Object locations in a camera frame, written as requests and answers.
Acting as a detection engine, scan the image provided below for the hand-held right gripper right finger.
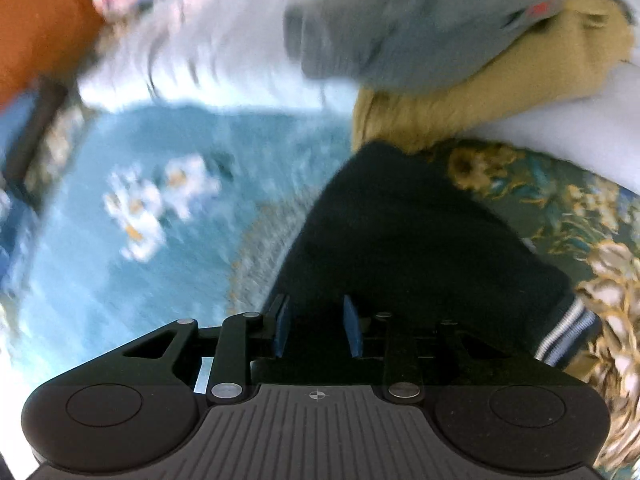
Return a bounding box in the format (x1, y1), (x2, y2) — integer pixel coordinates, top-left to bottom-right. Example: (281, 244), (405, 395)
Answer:
(342, 294), (506, 403)

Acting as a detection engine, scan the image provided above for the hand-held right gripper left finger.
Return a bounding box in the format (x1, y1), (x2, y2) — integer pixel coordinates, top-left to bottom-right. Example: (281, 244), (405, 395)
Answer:
(122, 294), (292, 403)

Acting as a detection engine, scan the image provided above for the black garment with striped cuff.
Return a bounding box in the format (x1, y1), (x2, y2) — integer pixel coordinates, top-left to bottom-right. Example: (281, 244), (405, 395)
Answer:
(260, 141), (603, 372)

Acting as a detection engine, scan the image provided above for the teal floral blanket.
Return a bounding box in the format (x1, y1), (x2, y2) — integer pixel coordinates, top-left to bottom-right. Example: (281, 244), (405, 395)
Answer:
(0, 90), (640, 480)

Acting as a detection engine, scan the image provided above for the white bedsheet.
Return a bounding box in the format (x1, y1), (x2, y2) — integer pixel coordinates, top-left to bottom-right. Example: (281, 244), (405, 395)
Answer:
(77, 0), (640, 196)

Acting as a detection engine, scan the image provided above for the grey fleece garment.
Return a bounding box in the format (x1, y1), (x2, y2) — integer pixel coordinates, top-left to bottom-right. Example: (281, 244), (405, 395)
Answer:
(284, 0), (626, 93)

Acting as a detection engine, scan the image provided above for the mustard yellow knit sweater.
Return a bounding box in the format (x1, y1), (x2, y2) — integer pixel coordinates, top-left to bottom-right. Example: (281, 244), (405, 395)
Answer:
(350, 0), (636, 157)

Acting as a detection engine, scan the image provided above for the dark bed frame bar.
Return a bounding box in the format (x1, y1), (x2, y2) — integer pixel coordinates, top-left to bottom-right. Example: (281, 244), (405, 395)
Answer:
(2, 77), (69, 211)

